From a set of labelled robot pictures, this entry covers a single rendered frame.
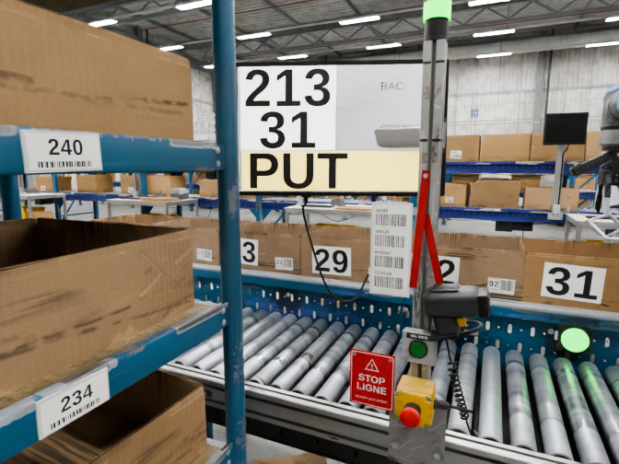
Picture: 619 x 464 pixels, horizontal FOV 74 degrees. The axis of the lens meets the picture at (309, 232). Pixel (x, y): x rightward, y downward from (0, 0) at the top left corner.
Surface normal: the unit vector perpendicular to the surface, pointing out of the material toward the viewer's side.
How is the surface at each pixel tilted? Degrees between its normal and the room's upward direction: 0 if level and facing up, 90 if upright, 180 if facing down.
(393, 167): 86
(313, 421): 90
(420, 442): 90
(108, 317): 92
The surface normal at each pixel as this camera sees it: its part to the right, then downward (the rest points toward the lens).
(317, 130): -0.07, 0.09
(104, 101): 0.91, 0.09
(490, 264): -0.40, 0.15
